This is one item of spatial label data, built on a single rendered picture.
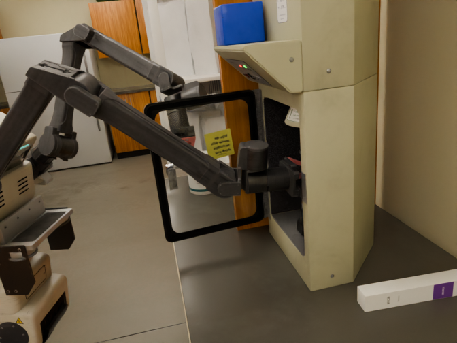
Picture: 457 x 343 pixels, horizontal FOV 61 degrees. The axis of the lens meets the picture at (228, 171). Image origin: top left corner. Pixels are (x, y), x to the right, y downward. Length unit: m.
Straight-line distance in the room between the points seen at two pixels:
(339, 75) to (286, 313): 0.52
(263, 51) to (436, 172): 0.64
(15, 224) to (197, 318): 0.64
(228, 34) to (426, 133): 0.61
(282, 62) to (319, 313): 0.54
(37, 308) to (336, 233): 0.94
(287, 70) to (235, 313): 0.54
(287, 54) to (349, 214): 0.39
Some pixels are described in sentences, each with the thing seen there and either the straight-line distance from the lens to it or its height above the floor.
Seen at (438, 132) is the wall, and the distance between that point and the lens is 1.18.
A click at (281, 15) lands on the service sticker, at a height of 1.56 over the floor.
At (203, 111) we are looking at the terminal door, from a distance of 1.05.
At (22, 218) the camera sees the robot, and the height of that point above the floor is 1.07.
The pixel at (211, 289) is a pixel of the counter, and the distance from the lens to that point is 1.02.
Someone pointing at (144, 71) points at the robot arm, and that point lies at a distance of 1.23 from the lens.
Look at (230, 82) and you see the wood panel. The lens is 1.14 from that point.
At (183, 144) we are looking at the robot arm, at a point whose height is 1.31.
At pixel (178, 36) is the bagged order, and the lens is 2.14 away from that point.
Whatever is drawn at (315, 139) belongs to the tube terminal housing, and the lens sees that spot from 0.83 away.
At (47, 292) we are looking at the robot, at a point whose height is 0.80.
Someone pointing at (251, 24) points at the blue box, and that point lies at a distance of 0.98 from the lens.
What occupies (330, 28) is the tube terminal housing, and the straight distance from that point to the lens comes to 0.82.
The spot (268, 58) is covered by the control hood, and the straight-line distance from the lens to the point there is 0.77.
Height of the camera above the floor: 1.53
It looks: 19 degrees down
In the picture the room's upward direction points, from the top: 6 degrees counter-clockwise
